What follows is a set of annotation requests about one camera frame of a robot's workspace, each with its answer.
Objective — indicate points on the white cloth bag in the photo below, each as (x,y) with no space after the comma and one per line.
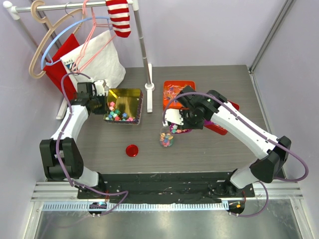
(106,66)

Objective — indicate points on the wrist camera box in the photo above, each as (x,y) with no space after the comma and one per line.
(100,87)
(172,116)

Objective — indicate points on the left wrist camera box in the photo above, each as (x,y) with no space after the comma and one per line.
(100,87)

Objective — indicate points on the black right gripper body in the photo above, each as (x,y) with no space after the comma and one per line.
(191,121)

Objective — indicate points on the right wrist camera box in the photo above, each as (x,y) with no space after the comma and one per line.
(172,116)

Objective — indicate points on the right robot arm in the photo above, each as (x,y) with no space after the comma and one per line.
(270,150)

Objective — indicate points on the wooden clothes hanger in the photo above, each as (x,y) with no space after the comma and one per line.
(50,31)

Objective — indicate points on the red cloth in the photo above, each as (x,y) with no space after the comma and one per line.
(57,71)

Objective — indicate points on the aluminium rail frame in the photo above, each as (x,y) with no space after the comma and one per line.
(275,212)

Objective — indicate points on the gold tin of star candies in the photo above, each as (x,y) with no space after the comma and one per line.
(124,106)

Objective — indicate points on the pink wire hanger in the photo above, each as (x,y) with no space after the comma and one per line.
(92,46)

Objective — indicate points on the orange candy box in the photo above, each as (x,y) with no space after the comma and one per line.
(172,88)

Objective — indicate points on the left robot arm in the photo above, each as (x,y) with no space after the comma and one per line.
(60,155)

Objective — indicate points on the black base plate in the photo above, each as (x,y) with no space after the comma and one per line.
(170,188)

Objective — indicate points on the red lollipop box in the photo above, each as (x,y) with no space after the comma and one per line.
(215,127)

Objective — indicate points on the purple plastic scoop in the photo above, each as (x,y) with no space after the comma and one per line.
(177,129)

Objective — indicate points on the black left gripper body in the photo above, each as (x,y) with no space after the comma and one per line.
(99,104)

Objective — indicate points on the clear plastic jar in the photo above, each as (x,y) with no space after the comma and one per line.
(166,138)

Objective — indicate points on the white clothes rack stand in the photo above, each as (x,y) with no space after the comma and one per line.
(14,12)

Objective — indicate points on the red jar lid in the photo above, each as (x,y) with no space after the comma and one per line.
(132,150)

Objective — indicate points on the red white striped sock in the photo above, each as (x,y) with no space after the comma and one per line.
(118,11)

